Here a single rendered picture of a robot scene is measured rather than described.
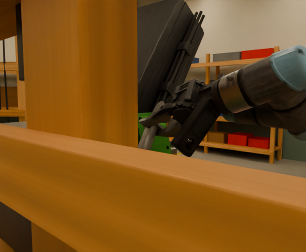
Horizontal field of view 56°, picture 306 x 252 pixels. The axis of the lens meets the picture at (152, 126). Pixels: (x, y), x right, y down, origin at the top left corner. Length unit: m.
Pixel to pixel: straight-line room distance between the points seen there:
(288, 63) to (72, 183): 0.38
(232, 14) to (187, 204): 7.04
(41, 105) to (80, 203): 0.18
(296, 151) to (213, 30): 3.26
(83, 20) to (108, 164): 0.18
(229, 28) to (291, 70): 6.65
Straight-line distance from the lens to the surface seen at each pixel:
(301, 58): 0.51
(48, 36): 0.39
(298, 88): 0.52
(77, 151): 0.25
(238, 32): 7.03
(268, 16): 6.82
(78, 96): 0.33
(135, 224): 0.21
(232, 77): 0.55
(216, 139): 6.60
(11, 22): 0.85
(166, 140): 0.83
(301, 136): 0.62
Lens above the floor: 1.32
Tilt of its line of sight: 6 degrees down
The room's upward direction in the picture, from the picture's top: straight up
